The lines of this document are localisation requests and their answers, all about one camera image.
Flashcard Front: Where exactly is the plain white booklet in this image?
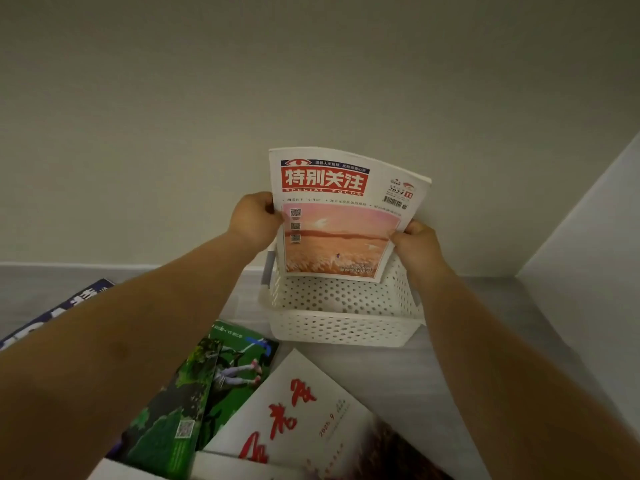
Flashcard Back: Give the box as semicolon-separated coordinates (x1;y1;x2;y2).
87;451;303;480

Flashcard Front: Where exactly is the white magazine with red calligraphy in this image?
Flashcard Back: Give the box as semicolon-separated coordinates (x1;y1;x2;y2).
204;349;453;480

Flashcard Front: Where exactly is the person's right forearm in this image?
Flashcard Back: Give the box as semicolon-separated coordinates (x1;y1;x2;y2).
414;271;640;480

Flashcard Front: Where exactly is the dark green magazine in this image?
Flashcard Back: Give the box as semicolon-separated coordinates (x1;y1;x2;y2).
106;337;223;480

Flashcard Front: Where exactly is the dark blue magazine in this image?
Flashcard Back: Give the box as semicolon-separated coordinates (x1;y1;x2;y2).
0;278;116;351

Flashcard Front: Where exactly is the white perforated plastic basket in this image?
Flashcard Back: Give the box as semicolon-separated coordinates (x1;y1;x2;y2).
259;242;427;348

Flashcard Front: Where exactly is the white magazine with pink picture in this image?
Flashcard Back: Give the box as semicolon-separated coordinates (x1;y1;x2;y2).
268;147;432;284

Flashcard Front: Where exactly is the person's left hand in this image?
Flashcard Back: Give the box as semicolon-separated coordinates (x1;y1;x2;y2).
227;191;286;253

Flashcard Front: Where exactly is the person's left forearm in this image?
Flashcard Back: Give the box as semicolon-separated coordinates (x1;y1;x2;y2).
0;230;267;480

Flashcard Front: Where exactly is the bright green magazine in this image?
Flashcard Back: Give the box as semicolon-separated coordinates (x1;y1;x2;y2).
196;320;280;451

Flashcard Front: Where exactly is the person's right hand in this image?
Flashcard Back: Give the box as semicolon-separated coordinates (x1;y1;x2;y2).
389;220;454;291

